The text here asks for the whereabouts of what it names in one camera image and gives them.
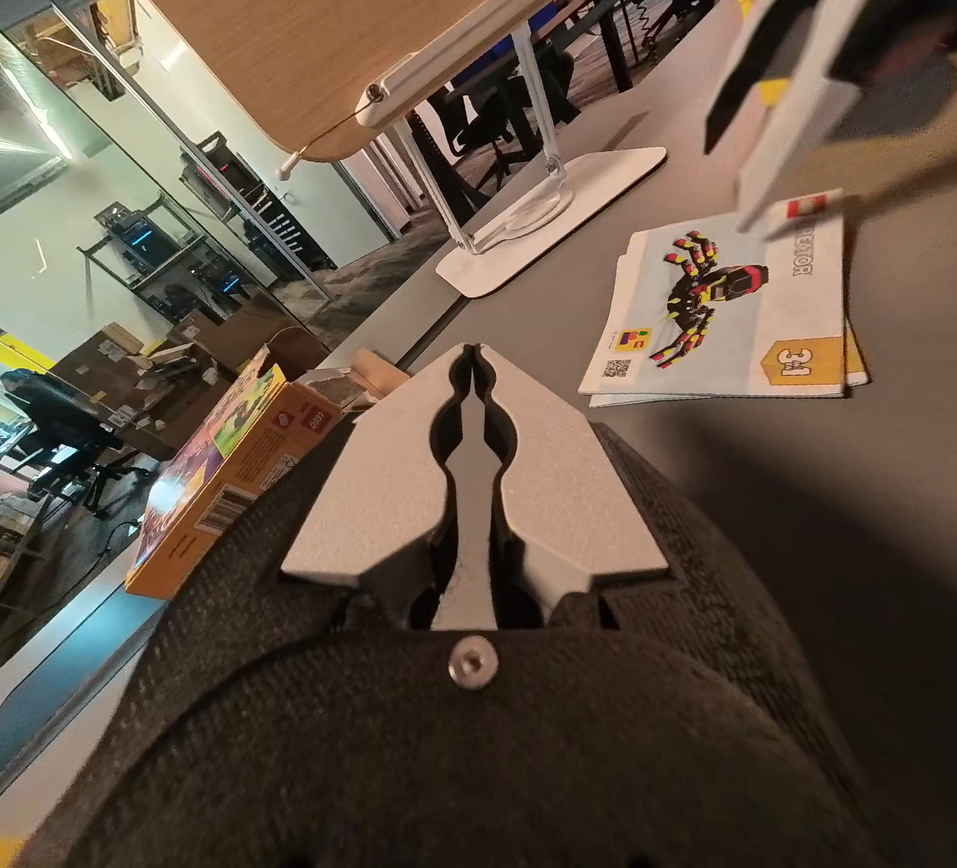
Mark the black office chair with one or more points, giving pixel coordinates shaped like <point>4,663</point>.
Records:
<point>486,113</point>
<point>52,412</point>

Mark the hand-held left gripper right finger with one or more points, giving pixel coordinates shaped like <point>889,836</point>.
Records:
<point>576,502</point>

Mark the blue panel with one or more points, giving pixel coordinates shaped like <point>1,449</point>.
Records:
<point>60,681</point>

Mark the colourful lego set box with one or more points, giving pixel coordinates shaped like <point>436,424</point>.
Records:
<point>247,449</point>

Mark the wooden board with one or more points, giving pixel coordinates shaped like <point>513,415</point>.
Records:
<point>299,23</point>

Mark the spider instruction booklet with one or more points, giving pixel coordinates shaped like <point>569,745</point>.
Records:
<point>748,330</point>

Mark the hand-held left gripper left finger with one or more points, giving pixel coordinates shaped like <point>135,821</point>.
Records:
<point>366,502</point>

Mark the yellow wall sign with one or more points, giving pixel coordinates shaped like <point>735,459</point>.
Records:
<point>22,352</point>

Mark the pile of cardboard boxes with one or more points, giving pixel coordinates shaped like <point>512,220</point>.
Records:
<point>224,337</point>

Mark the metal shelf rack with printers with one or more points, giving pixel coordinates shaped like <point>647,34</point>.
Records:
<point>142,240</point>

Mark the office desk with black legs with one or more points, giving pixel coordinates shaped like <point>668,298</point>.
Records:
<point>617,46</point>

